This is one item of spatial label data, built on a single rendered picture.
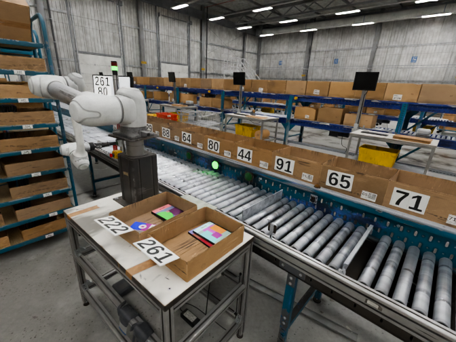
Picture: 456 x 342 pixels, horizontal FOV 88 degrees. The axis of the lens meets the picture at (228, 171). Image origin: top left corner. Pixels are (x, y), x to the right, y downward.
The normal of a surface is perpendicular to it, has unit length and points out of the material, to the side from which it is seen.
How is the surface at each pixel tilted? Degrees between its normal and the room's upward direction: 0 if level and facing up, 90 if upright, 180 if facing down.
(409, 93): 88
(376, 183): 90
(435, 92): 89
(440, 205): 91
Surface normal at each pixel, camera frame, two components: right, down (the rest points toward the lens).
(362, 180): -0.67, 0.22
